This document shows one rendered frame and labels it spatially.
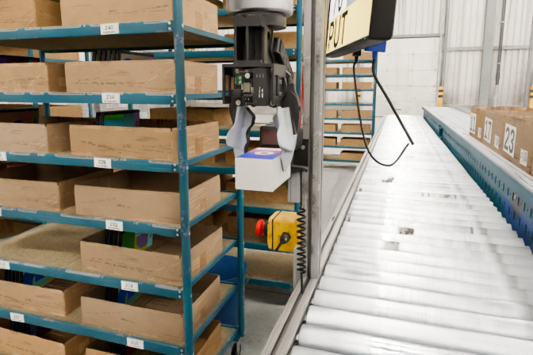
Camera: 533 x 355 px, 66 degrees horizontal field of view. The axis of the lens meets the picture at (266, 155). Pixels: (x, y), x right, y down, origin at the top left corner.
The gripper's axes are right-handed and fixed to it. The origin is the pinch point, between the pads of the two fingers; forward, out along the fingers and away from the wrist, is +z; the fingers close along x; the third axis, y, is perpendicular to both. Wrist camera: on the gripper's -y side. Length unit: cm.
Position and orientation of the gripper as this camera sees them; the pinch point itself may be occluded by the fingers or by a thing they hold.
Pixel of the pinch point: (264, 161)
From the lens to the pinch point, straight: 60.6
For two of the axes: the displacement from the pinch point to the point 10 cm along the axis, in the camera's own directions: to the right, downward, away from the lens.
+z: 0.0, 9.9, 1.7
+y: -3.0, 1.6, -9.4
